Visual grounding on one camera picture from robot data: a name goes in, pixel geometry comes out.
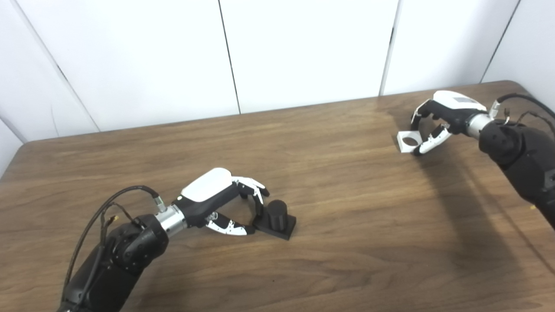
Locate white square piece with hole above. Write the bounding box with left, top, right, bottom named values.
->
left=397, top=130, right=424, bottom=154

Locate thin black right arm wire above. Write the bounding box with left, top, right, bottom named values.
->
left=503, top=108, right=555, bottom=133

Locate black peg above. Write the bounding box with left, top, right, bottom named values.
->
left=253, top=200, right=297, bottom=241

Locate thin black arm wire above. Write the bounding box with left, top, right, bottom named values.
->
left=503, top=108, right=555, bottom=133
left=101, top=203, right=144, bottom=244

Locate thin black left arm wire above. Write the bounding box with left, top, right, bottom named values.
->
left=101, top=203, right=144, bottom=244

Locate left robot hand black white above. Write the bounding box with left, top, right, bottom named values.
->
left=173, top=168, right=271, bottom=237

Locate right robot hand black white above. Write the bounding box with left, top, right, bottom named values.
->
left=410, top=90, right=488, bottom=156

